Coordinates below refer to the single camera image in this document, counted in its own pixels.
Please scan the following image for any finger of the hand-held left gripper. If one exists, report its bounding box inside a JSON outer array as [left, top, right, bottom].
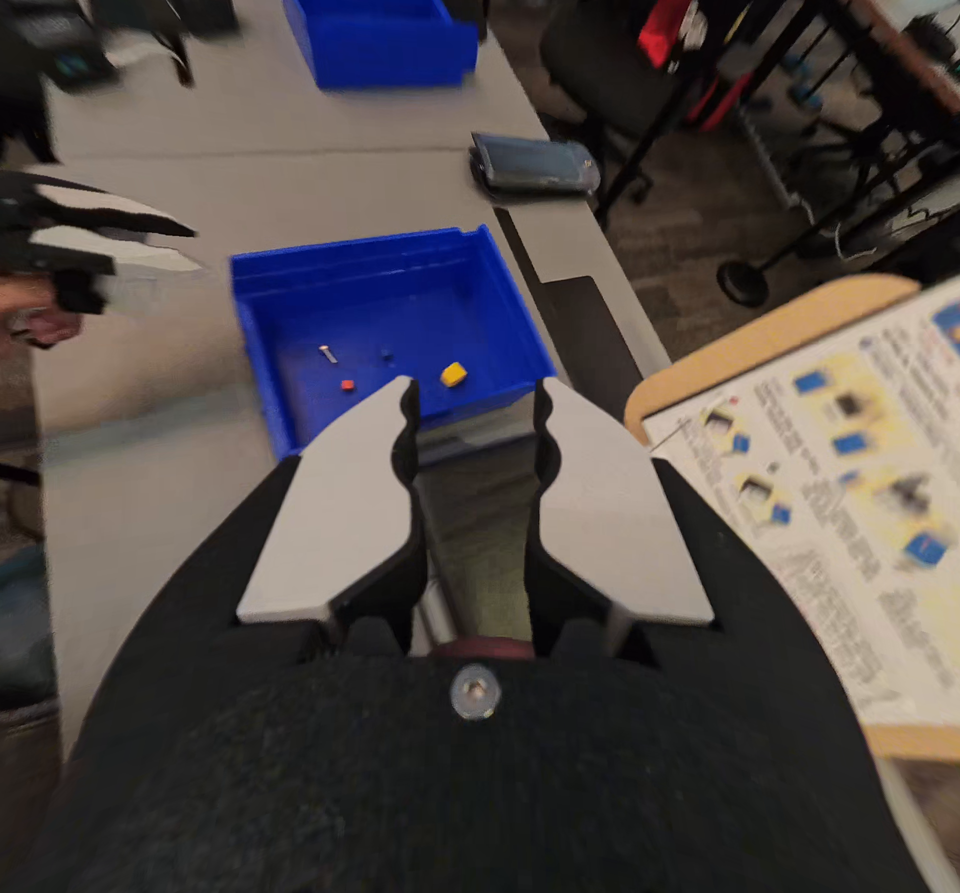
[[30, 182, 200, 240], [28, 227, 207, 311]]

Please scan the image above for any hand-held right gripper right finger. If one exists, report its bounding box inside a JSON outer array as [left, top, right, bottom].
[[525, 377, 716, 658]]

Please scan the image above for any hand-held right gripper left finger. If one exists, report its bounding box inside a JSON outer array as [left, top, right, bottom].
[[236, 375, 430, 658]]

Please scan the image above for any blue plastic bin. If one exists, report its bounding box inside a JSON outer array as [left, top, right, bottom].
[[264, 0, 481, 92], [228, 224, 560, 463]]

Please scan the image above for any person's left hand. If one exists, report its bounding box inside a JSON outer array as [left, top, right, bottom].
[[0, 274, 85, 351]]

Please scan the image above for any small black lit device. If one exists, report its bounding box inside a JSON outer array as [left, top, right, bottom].
[[0, 0, 117, 93]]

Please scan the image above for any printed instruction sheet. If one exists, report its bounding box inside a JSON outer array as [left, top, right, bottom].
[[641, 293, 960, 729]]

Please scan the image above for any black floor stand base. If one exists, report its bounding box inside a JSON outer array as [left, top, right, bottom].
[[716, 259, 771, 308]]

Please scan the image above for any person's blue jeans leg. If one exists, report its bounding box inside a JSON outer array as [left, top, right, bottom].
[[0, 544, 63, 718]]

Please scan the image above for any dark rectangular case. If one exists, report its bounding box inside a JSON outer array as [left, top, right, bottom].
[[468, 130, 603, 198]]

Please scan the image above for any black office chair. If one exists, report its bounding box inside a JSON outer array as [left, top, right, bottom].
[[538, 0, 680, 148]]

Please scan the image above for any red cloth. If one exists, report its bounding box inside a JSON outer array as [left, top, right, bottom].
[[637, 0, 715, 71]]

